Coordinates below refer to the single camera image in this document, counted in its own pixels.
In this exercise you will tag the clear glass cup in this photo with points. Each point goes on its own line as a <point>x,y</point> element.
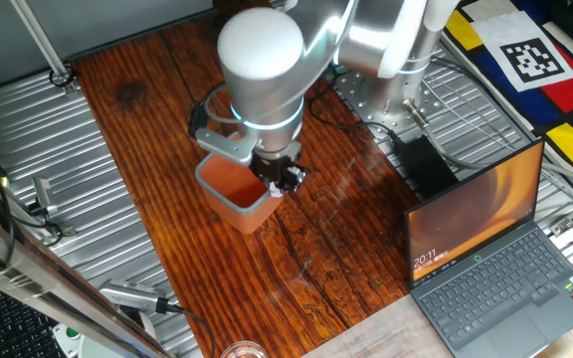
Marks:
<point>243,350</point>

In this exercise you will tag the black keyboard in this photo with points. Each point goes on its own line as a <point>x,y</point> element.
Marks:
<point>18,333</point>

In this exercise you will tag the black power adapter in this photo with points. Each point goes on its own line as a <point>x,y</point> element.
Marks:
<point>426,166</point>

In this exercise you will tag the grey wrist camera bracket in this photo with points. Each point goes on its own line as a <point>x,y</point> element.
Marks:
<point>222,144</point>

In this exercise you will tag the colourful block pattern cloth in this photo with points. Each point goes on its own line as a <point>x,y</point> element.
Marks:
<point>570,104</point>

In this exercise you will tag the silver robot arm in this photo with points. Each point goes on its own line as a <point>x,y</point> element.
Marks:
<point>261,74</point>

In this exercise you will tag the silver depth camera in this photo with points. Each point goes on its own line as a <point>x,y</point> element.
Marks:
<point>130,294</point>

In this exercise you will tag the white box green button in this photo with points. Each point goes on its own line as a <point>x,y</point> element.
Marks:
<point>70,335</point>

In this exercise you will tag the orange trash can grey rim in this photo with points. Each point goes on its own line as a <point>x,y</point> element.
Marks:
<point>232,194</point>

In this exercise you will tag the dark grey laptop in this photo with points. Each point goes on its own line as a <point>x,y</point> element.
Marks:
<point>495,278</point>

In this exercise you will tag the shiny metal frame bar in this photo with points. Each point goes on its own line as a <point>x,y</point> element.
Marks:
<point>43,278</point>

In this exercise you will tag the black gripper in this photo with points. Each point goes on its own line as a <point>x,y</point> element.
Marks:
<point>276,171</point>

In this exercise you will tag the white paper with marker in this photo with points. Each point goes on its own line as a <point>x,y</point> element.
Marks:
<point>525,52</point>

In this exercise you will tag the small grey camera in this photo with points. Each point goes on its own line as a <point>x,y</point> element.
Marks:
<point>44,195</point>

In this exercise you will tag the thin metal pole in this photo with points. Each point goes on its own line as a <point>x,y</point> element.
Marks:
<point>43,45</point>

